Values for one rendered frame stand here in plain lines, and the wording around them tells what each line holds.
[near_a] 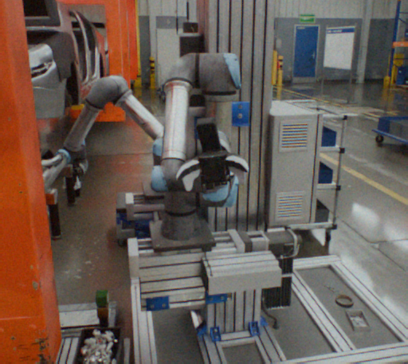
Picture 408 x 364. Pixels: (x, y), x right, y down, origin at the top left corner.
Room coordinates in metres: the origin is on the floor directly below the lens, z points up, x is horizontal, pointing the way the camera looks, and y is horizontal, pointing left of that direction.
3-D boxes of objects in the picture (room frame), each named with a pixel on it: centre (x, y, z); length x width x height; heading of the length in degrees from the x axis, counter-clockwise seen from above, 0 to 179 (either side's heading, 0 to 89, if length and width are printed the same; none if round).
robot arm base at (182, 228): (1.37, 0.08, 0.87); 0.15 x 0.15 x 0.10
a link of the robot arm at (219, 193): (1.10, -0.02, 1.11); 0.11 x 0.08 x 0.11; 87
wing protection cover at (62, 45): (4.51, 1.56, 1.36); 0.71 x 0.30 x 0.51; 8
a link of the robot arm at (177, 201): (1.37, 0.08, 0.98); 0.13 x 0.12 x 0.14; 87
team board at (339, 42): (10.92, -3.54, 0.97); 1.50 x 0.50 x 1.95; 11
